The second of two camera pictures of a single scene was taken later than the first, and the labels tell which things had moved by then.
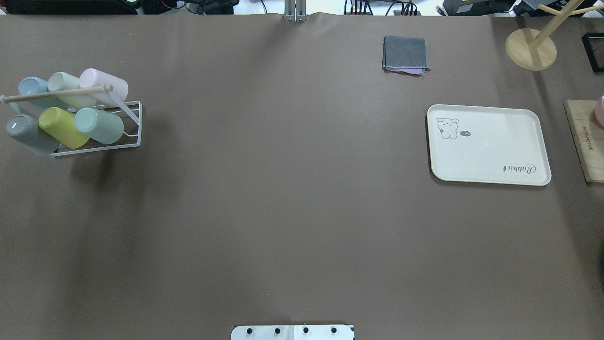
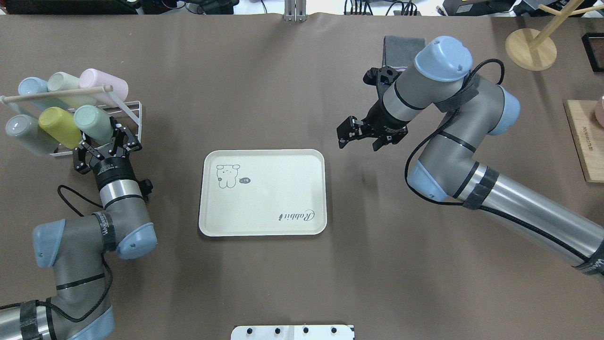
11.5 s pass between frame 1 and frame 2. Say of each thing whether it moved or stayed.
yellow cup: stayed
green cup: stayed
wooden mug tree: stayed
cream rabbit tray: moved
